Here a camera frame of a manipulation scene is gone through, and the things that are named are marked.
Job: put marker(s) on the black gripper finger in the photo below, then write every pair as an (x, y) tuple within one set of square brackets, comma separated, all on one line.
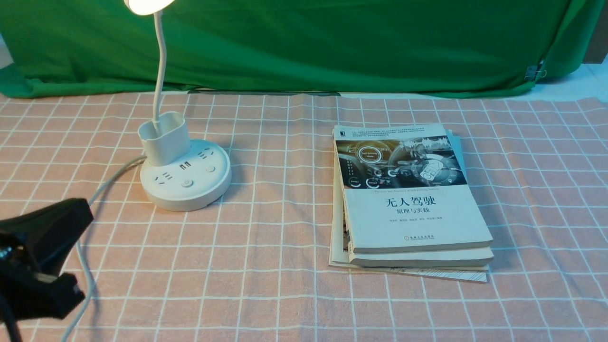
[(57, 297)]

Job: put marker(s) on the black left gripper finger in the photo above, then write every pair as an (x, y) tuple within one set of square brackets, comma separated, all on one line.
[(41, 240)]

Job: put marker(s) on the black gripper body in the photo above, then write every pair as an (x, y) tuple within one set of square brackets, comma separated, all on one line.
[(14, 280)]

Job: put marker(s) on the white desk lamp with sockets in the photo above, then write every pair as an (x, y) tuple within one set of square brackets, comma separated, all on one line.
[(178, 174)]

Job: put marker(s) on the green backdrop cloth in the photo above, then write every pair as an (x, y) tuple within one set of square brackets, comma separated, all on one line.
[(459, 49)]

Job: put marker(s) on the pink checkered tablecloth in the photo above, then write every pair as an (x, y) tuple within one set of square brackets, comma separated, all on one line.
[(254, 266)]

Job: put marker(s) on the top white book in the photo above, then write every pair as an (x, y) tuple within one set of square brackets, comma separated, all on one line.
[(408, 199)]

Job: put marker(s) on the white book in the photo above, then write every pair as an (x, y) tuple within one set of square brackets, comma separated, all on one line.
[(408, 199), (427, 259)]

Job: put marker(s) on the lower white book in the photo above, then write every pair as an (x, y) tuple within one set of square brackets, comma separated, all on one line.
[(427, 259)]

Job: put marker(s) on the metal binder clip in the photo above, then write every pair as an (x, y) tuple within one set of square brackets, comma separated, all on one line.
[(535, 72)]

